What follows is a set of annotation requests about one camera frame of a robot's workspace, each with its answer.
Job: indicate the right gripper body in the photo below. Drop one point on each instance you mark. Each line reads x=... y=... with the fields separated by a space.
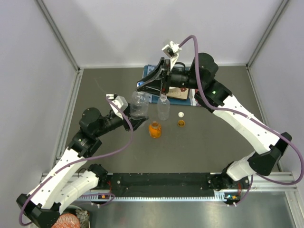
x=166 y=77

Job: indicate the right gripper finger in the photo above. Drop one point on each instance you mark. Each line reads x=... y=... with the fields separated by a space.
x=152 y=87
x=151 y=71

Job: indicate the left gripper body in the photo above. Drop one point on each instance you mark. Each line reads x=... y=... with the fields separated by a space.
x=125 y=123

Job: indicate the clear plastic bottle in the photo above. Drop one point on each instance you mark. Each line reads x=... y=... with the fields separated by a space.
x=163 y=107
x=139 y=105

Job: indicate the blue white bottle cap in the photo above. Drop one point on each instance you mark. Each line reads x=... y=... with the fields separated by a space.
x=139 y=83

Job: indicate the orange juice bottle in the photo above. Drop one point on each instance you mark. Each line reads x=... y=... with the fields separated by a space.
x=155 y=129

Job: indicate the orange bottle cap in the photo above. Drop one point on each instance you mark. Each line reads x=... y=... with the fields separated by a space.
x=181 y=123

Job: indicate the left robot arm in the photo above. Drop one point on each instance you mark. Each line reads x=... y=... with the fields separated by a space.
x=44 y=204

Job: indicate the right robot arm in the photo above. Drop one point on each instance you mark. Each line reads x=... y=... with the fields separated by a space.
x=268 y=146

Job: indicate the small white bottle cap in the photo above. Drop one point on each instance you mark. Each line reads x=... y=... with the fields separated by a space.
x=180 y=114

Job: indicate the blue patterned placemat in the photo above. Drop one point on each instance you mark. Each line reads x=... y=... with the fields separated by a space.
x=191 y=101

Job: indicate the square floral plate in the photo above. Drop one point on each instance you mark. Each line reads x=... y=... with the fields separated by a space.
x=178 y=93

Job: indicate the stacked patterned bowls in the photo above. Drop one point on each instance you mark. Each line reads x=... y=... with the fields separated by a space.
x=73 y=217

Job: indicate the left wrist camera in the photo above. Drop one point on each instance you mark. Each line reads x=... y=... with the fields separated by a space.
x=118 y=101

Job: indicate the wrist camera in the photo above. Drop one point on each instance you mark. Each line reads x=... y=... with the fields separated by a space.
x=118 y=101
x=172 y=50

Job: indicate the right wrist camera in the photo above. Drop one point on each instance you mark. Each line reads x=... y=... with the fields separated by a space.
x=172 y=50

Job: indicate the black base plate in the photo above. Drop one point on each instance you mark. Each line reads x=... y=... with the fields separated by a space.
x=165 y=184

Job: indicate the grey cable duct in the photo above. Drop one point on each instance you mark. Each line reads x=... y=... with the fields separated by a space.
x=217 y=196

